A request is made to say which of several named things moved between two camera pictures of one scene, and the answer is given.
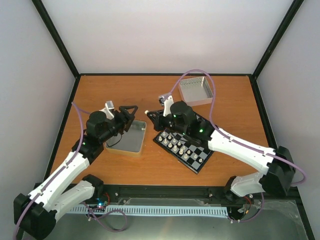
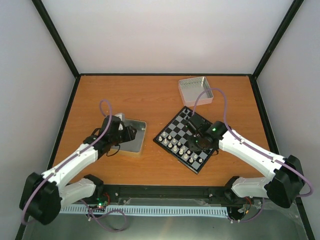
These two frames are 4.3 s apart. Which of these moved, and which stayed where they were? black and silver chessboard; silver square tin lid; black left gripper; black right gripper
Moved: black left gripper; black right gripper
Stayed: black and silver chessboard; silver square tin lid
